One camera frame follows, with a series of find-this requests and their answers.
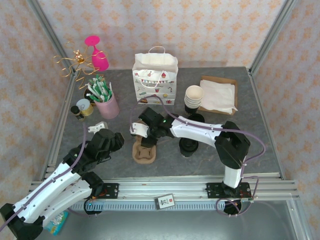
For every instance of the black plastic coffee lid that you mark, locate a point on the black plastic coffee lid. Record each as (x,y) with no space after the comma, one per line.
(189,145)

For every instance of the brown cardboard napkin tray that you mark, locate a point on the brown cardboard napkin tray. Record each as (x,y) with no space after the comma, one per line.
(210,78)

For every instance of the black paper coffee cup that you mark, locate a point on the black paper coffee cup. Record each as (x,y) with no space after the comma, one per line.
(186,155)

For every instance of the aluminium frame post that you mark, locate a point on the aluminium frame post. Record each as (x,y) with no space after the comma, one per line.
(272,32)
(51,32)

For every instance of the aluminium front table rail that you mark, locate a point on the aluminium front table rail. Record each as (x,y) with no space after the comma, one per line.
(162,186)

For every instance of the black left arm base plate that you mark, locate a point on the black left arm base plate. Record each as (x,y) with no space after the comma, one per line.
(111,190)

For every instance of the white label tag card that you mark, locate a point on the white label tag card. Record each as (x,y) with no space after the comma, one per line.
(163,201)

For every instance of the white printed paper gift bag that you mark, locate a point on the white printed paper gift bag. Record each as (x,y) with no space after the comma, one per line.
(155,82)

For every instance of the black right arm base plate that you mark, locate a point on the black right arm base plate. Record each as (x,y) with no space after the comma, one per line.
(212,190)

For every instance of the pink straw holder cup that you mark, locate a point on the pink straw holder cup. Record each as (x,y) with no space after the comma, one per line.
(108,108)

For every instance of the small dark glass bottle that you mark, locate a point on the small dark glass bottle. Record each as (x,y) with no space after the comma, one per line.
(76,112)

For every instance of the stack of black plastic lids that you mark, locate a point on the stack of black plastic lids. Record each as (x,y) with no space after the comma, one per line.
(196,118)

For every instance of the pink plastic wine glass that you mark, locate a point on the pink plastic wine glass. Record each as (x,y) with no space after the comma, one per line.
(100,61)

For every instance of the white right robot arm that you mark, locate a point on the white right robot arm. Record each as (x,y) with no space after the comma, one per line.
(195,130)

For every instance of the stack of black paper cups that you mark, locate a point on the stack of black paper cups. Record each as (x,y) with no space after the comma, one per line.
(194,95)

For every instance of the blue snack package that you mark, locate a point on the blue snack package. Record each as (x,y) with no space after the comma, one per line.
(58,222)

